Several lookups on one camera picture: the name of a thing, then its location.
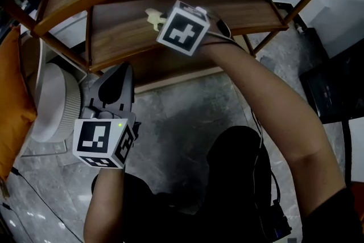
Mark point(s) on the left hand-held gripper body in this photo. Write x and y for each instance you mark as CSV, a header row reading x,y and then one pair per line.
x,y
94,139

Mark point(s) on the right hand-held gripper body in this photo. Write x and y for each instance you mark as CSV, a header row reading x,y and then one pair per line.
x,y
182,31

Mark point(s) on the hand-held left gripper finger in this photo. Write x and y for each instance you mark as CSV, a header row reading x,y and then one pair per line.
x,y
128,94
98,91

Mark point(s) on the pale yellow cloth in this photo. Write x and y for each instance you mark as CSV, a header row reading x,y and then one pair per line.
x,y
155,19

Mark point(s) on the person's left forearm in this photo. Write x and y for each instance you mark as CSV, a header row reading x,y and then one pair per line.
x,y
102,207

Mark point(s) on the person's right forearm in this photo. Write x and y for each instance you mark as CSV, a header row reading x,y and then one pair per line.
x,y
270,111

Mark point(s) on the black glass-door cabinet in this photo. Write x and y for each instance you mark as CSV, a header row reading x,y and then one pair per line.
x,y
335,88

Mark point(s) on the white round chair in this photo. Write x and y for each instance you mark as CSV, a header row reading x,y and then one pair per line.
x,y
54,99

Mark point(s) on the orange cushion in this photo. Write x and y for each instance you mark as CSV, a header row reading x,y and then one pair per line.
x,y
14,108

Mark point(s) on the small white plug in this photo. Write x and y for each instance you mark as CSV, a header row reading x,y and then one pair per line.
x,y
301,28

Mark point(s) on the person's black clothing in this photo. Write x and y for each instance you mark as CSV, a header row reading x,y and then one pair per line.
x,y
233,179

